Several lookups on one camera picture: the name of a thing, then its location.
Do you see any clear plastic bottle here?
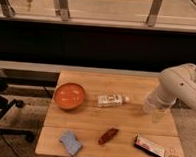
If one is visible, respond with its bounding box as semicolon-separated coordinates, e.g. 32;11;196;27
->
97;94;130;108

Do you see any wooden table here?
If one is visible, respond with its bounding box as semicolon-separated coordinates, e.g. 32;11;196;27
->
36;71;185;157

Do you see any red-brown snack packet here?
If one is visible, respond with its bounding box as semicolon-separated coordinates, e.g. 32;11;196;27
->
98;128;118;145

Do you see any blue sponge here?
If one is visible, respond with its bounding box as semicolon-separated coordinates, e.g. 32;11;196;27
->
60;130;82;156

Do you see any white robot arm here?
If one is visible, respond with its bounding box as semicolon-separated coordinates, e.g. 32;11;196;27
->
143;63;196;113

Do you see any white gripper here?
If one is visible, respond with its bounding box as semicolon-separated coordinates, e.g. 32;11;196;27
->
143;92;163;114

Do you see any orange bowl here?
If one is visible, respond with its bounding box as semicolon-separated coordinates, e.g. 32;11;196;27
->
54;82;86;110

